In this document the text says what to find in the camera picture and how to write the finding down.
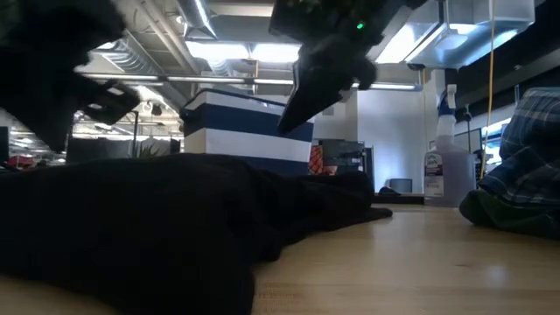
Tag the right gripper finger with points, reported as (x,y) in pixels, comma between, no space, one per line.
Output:
(310,92)

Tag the black cloth garment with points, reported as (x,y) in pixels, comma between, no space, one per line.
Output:
(153,219)

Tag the blue plaid shirt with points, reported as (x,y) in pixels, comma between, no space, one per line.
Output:
(529,153)

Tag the dark green button shirt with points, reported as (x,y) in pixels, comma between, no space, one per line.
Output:
(507,214)

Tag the navy white striped bin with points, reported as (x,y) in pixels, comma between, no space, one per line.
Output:
(245,140)

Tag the grey round bin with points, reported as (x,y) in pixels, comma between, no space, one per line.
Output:
(400,185)

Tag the black storage shelf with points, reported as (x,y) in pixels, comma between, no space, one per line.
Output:
(345,159)

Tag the fluorescent light strip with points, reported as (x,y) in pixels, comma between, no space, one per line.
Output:
(394,86)

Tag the clear spray bottle blue nozzle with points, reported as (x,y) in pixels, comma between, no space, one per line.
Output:
(450,170)

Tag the silver ceiling duct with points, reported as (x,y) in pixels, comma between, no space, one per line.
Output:
(127,59)
(197,17)

